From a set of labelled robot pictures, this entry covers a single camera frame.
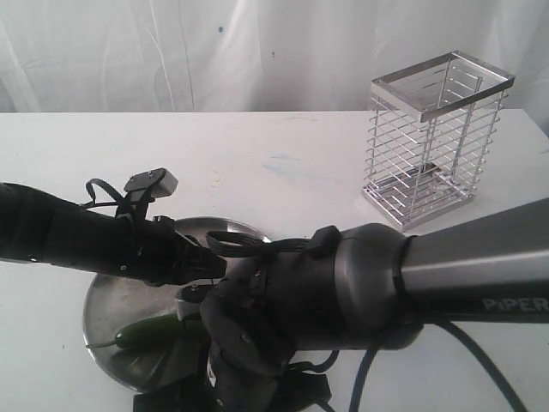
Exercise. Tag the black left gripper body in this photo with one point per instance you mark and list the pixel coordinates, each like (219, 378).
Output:
(160, 255)

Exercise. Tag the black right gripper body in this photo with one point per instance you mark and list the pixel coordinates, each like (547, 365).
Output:
(302, 386)

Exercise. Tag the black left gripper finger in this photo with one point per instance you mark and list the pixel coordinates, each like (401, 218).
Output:
(202, 264)

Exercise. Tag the round steel plate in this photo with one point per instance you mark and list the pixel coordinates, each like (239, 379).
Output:
(113, 303)

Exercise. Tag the green cucumber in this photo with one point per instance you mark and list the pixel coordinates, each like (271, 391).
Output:
(150, 332)

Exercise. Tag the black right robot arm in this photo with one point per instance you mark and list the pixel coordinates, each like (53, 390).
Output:
(278, 320)

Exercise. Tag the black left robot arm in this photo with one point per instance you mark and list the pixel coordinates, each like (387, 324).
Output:
(37, 227)

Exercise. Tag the white backdrop curtain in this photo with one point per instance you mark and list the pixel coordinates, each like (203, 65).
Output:
(228, 56)

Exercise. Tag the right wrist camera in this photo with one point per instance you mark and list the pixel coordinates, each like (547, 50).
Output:
(188, 301)

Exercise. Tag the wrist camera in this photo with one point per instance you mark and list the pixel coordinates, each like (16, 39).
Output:
(188, 301)
(159, 182)

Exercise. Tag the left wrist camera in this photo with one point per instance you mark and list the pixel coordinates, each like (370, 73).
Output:
(159, 182)

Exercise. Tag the chrome wire utensil holder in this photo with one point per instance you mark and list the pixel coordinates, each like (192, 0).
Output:
(431, 126)

